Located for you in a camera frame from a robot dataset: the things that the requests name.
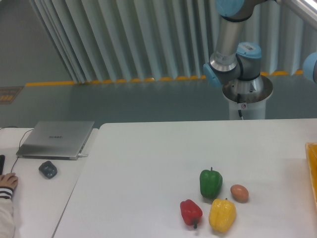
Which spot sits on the person's hand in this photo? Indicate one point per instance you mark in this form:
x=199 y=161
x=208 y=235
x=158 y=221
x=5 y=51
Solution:
x=9 y=180

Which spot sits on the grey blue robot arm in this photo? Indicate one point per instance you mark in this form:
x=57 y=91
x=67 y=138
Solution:
x=225 y=63

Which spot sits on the white sleeved forearm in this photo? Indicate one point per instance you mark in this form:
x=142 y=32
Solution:
x=7 y=225

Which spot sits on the yellow basket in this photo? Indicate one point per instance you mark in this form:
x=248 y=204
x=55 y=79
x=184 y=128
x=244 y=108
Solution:
x=311 y=156

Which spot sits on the silver closed laptop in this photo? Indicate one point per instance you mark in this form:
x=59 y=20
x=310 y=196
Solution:
x=61 y=140

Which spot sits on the white usb plug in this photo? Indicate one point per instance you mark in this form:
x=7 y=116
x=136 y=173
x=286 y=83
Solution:
x=82 y=155

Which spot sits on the red bell pepper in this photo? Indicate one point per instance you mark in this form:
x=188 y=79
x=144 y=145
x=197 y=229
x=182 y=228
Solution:
x=191 y=213

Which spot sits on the green bell pepper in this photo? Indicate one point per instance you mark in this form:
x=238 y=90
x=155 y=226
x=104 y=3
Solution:
x=210 y=183

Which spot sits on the yellow bell pepper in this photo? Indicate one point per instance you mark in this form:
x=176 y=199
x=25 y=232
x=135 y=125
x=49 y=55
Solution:
x=222 y=215

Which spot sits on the brown egg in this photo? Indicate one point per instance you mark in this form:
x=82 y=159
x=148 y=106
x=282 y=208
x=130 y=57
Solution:
x=239 y=193

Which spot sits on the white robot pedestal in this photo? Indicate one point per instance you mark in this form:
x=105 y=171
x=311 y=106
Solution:
x=247 y=99

